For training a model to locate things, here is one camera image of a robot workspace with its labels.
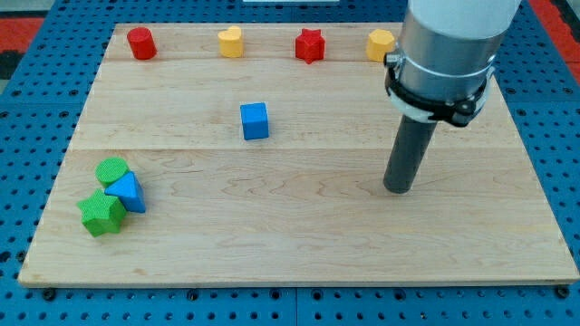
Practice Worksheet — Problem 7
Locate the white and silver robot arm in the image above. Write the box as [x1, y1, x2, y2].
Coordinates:
[398, 0, 520, 101]

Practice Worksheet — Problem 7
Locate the blue cube block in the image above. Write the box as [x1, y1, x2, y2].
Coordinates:
[240, 102, 269, 140]

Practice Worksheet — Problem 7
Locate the blue triangle block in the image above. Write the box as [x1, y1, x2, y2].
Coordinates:
[104, 171, 146, 213]

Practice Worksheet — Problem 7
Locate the light wooden board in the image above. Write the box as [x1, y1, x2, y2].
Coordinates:
[18, 24, 579, 288]

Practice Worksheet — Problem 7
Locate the red star block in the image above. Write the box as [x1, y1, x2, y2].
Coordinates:
[295, 28, 325, 64]

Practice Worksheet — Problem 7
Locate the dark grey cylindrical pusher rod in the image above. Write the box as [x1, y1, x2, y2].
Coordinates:
[383, 116, 437, 194]

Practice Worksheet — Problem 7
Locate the yellow heart block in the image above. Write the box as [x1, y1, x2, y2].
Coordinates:
[217, 25, 244, 58]

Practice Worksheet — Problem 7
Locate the yellow hexagon block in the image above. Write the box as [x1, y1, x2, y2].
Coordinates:
[365, 29, 396, 62]

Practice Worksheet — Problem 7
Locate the green cylinder block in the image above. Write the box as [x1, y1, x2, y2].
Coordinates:
[95, 157, 130, 187]

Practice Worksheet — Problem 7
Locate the red cylinder block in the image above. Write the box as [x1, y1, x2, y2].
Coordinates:
[127, 27, 157, 60]

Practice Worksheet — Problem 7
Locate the green star block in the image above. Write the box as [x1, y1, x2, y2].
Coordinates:
[76, 189, 127, 237]

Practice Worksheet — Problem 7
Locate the black and white clamp ring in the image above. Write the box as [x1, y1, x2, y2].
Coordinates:
[383, 48, 496, 129]

